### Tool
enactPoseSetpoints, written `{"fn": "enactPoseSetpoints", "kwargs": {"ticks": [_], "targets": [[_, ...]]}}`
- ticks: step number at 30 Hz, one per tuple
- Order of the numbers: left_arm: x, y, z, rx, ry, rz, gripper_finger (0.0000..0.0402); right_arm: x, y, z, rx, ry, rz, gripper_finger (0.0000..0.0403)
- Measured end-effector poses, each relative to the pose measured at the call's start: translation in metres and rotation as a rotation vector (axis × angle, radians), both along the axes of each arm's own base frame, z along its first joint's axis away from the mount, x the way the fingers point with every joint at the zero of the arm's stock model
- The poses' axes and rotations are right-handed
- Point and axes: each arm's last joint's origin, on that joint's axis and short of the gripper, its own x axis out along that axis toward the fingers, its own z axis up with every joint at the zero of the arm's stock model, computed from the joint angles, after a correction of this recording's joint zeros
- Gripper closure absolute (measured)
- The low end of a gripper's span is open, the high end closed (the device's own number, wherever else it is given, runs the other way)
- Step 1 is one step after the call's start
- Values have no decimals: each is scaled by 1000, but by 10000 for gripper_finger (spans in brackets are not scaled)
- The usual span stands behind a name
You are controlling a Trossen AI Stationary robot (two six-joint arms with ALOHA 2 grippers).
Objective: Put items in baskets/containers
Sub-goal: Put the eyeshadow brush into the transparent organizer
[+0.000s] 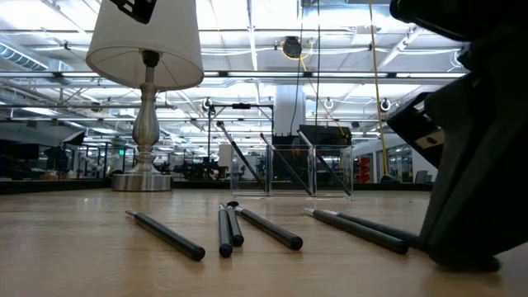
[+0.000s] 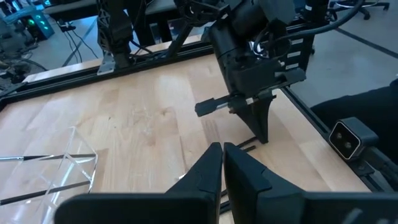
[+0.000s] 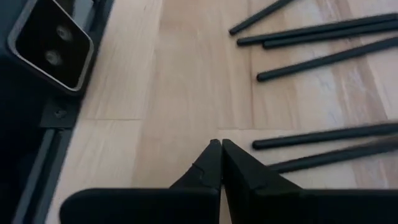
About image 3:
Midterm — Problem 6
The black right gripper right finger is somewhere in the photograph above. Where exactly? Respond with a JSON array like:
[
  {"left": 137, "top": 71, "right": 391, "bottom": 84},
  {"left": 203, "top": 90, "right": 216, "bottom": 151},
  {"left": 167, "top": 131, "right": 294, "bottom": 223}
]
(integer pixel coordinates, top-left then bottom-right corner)
[{"left": 221, "top": 138, "right": 398, "bottom": 224}]

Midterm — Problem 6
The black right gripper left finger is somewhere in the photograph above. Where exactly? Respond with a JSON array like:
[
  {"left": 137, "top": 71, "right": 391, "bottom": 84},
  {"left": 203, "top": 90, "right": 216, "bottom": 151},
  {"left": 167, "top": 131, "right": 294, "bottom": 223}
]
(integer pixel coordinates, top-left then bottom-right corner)
[{"left": 58, "top": 139, "right": 223, "bottom": 224}]

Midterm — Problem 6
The black aluminium table frame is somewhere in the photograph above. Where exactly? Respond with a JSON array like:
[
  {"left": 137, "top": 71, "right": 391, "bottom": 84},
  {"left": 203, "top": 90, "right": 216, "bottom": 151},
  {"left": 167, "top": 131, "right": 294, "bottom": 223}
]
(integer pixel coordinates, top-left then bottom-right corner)
[{"left": 0, "top": 0, "right": 114, "bottom": 224}]

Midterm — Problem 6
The black camera module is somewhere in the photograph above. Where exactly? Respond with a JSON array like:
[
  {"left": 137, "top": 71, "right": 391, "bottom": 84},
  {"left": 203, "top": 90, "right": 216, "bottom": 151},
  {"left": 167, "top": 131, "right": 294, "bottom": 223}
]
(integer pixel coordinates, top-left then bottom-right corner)
[{"left": 6, "top": 0, "right": 96, "bottom": 94}]

